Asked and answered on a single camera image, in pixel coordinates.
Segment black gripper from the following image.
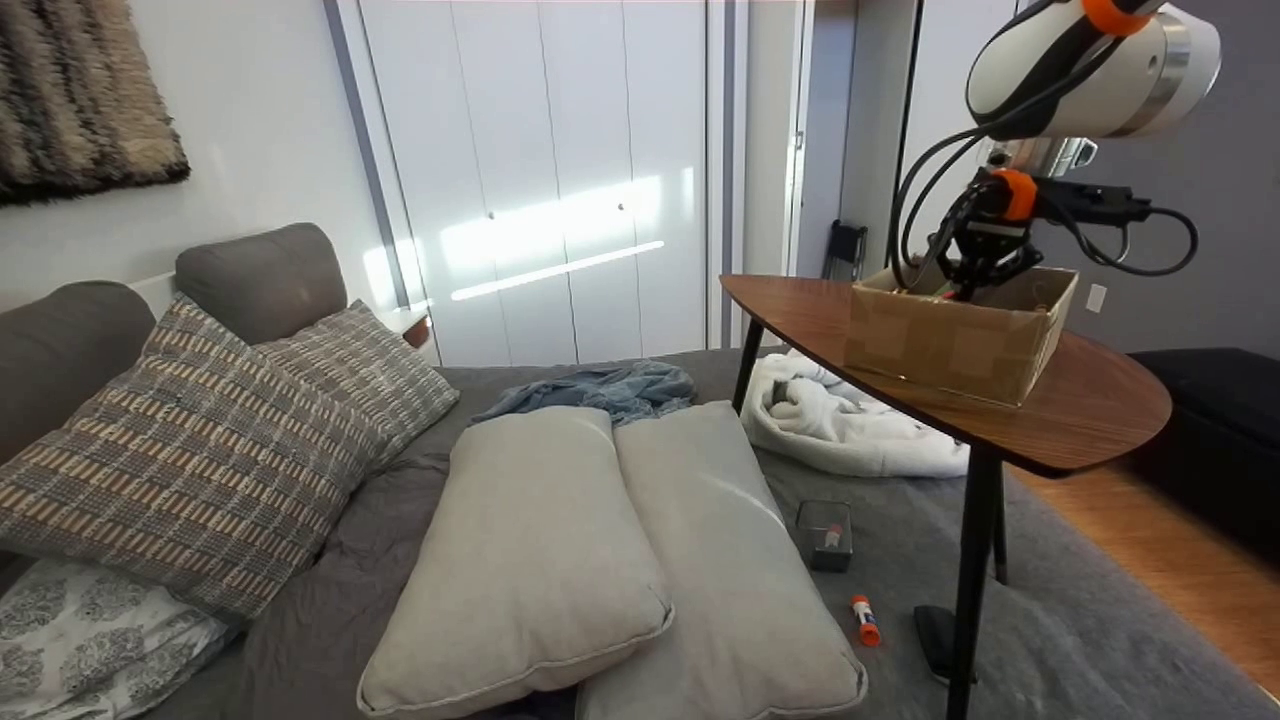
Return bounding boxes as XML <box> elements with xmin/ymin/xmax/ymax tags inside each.
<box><xmin>940</xmin><ymin>167</ymin><xmax>1039</xmax><ymax>300</ymax></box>

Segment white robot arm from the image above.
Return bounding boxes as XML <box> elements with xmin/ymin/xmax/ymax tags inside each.
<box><xmin>930</xmin><ymin>0</ymin><xmax>1224</xmax><ymax>298</ymax></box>

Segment cardboard box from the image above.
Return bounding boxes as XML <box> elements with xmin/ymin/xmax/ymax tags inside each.
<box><xmin>845</xmin><ymin>270</ymin><xmax>1074</xmax><ymax>406</ymax></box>

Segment small dark box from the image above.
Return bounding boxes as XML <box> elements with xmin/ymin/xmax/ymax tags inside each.
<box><xmin>801</xmin><ymin>499</ymin><xmax>852</xmax><ymax>573</ymax></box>

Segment black device on floor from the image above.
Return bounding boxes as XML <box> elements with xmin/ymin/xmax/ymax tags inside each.
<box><xmin>822</xmin><ymin>221</ymin><xmax>864</xmax><ymax>279</ymax></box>

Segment wooden oval side table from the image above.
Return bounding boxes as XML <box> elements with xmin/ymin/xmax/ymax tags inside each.
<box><xmin>721</xmin><ymin>278</ymin><xmax>1171</xmax><ymax>720</ymax></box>

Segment white hooded jacket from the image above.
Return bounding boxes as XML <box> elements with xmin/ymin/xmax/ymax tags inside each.
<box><xmin>741</xmin><ymin>349</ymin><xmax>968</xmax><ymax>481</ymax></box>

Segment black cabinet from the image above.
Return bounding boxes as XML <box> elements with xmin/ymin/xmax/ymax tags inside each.
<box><xmin>1130</xmin><ymin>349</ymin><xmax>1280</xmax><ymax>566</ymax></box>

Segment blue cloth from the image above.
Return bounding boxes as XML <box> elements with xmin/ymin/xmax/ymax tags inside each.
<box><xmin>493</xmin><ymin>361</ymin><xmax>696</xmax><ymax>425</ymax></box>

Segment white closet doors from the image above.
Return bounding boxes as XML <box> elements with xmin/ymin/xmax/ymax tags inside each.
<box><xmin>331</xmin><ymin>0</ymin><xmax>713</xmax><ymax>368</ymax></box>

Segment orange white glue stick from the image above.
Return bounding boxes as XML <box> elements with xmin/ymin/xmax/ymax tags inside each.
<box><xmin>846</xmin><ymin>592</ymin><xmax>885</xmax><ymax>648</ymax></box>

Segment right beige pillow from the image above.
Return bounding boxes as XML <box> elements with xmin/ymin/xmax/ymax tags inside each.
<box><xmin>577</xmin><ymin>406</ymin><xmax>867</xmax><ymax>720</ymax></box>

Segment beige pillow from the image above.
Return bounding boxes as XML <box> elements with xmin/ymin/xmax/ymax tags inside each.
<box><xmin>355</xmin><ymin>408</ymin><xmax>675</xmax><ymax>720</ymax></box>
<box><xmin>577</xmin><ymin>406</ymin><xmax>867</xmax><ymax>720</ymax></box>

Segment left beige pillow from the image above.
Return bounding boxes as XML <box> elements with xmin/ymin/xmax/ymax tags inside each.
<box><xmin>355</xmin><ymin>408</ymin><xmax>675</xmax><ymax>720</ymax></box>

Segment small plaid cushion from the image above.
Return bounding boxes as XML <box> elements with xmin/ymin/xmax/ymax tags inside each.
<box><xmin>260</xmin><ymin>306</ymin><xmax>460</xmax><ymax>458</ymax></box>

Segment large plaid cushion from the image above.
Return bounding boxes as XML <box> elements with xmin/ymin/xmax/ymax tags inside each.
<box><xmin>0</xmin><ymin>300</ymin><xmax>385</xmax><ymax>621</ymax></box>

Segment grey floral pillow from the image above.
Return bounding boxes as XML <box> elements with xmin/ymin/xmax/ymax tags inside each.
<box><xmin>0</xmin><ymin>560</ymin><xmax>232</xmax><ymax>720</ymax></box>

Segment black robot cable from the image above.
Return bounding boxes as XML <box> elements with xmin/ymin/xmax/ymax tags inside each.
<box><xmin>885</xmin><ymin>126</ymin><xmax>1200</xmax><ymax>293</ymax></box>

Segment wall power outlet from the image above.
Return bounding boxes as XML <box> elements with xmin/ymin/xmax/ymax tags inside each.
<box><xmin>1083</xmin><ymin>283</ymin><xmax>1107</xmax><ymax>314</ymax></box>

